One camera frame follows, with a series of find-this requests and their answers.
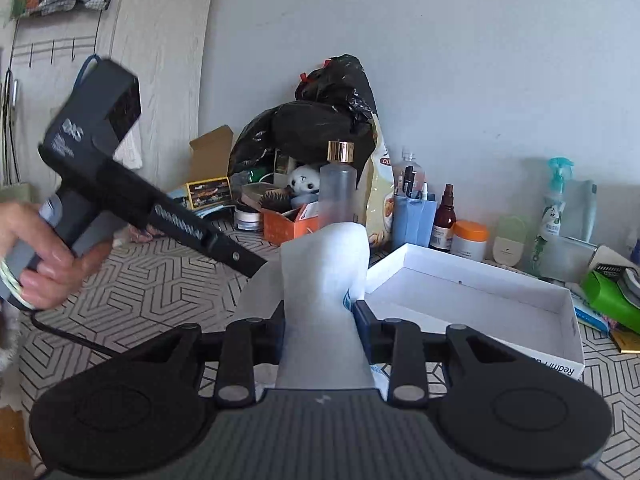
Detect yellow snack pouch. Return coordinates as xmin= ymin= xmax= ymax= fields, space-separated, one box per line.
xmin=363 ymin=114 xmax=395 ymax=247

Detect pink floral scrunchie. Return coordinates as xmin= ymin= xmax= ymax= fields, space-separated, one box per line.
xmin=128 ymin=226 xmax=165 ymax=244

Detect white panda plush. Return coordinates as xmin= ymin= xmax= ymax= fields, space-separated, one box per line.
xmin=288 ymin=165 xmax=320 ymax=196

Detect green plastic case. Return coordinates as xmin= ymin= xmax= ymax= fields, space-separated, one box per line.
xmin=580 ymin=271 xmax=640 ymax=333

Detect orange lid cream jar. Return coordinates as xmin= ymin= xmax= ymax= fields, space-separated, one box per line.
xmin=450 ymin=220 xmax=489 ymax=261

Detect green white small container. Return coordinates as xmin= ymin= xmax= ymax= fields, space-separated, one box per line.
xmin=491 ymin=216 xmax=527 ymax=268

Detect open cardboard photo box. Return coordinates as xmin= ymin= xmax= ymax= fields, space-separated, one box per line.
xmin=168 ymin=125 xmax=233 ymax=218

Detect yellow small booklet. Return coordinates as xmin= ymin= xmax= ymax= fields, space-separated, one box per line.
xmin=611 ymin=328 xmax=640 ymax=356

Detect orange cardboard box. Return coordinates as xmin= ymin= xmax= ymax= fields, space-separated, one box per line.
xmin=262 ymin=202 xmax=319 ymax=246

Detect stacked round tins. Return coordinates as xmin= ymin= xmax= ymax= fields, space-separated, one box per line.
xmin=234 ymin=204 xmax=262 ymax=233

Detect teal spray bottle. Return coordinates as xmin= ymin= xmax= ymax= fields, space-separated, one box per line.
xmin=530 ymin=157 xmax=574 ymax=278

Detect brown spray bottle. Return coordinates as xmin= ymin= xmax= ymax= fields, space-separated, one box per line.
xmin=430 ymin=184 xmax=457 ymax=252

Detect black plastic bag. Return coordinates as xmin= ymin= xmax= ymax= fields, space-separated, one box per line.
xmin=228 ymin=54 xmax=378 ymax=174

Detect white nonwoven shopping bag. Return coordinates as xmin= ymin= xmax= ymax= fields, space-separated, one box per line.
xmin=232 ymin=222 xmax=375 ymax=391

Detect blue pen holder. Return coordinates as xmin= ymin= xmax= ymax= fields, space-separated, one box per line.
xmin=392 ymin=195 xmax=437 ymax=249

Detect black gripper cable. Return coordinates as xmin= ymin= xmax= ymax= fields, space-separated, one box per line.
xmin=29 ymin=309 xmax=126 ymax=359

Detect frosted bottle gold cap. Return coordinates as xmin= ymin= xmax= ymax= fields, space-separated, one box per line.
xmin=319 ymin=141 xmax=357 ymax=228

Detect person left hand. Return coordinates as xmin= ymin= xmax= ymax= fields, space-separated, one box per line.
xmin=0 ymin=202 xmax=113 ymax=310

